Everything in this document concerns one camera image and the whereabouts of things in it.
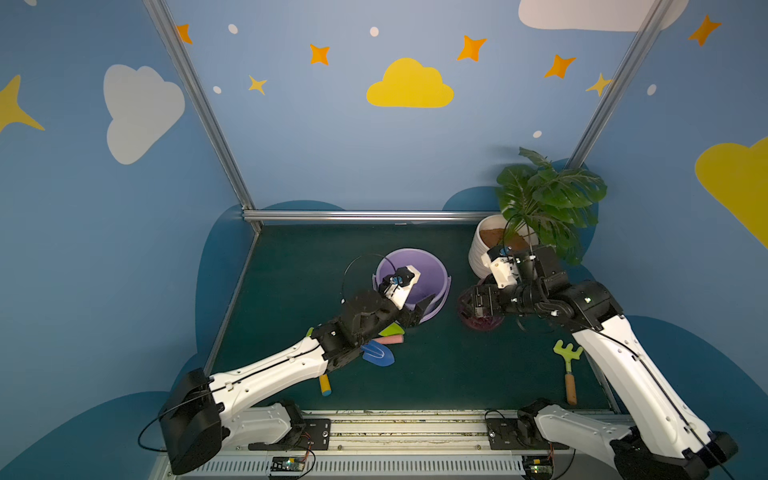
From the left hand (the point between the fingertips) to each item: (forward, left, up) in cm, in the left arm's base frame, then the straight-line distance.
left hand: (422, 281), depth 70 cm
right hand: (-2, -13, -2) cm, 14 cm away
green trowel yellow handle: (+1, +6, -29) cm, 30 cm away
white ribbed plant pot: (+36, -30, -20) cm, 51 cm away
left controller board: (-34, +32, -30) cm, 56 cm away
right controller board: (-34, -30, -30) cm, 54 cm away
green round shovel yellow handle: (-15, +25, -28) cm, 41 cm away
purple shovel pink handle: (-4, +7, -27) cm, 28 cm away
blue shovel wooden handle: (-7, +11, -29) cm, 32 cm away
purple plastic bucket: (+13, -6, -17) cm, 22 cm away
